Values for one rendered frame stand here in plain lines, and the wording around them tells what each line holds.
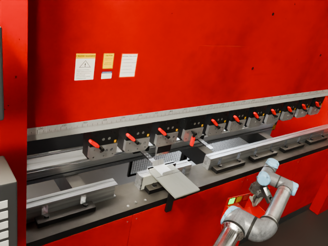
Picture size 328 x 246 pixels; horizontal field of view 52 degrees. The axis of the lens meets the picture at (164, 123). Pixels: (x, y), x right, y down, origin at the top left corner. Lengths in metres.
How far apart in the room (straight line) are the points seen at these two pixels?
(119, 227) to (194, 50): 1.03
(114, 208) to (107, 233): 0.14
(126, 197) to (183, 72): 0.78
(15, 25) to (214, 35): 1.06
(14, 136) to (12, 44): 0.31
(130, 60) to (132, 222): 0.93
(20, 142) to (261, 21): 1.45
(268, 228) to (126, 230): 0.78
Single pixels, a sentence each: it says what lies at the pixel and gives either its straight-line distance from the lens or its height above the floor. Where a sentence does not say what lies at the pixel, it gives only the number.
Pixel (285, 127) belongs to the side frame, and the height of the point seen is 0.70.
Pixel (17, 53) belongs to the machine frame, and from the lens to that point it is 1.11.
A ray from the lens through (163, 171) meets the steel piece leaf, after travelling 2.01.
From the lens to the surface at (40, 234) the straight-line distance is 1.74.
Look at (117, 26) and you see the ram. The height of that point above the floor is 1.83.
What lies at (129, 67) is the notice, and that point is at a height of 1.65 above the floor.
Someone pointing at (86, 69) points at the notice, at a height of 1.65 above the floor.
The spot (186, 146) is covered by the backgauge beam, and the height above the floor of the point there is 0.91.
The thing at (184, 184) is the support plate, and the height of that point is 1.00.
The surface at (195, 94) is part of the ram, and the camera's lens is 1.89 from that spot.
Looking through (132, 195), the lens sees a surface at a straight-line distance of 1.99.
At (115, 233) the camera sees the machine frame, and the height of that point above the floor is 0.73.
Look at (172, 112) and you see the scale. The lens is 1.82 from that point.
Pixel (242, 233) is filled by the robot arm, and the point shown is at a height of 1.05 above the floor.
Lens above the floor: 2.12
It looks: 26 degrees down
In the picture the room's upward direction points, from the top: 12 degrees clockwise
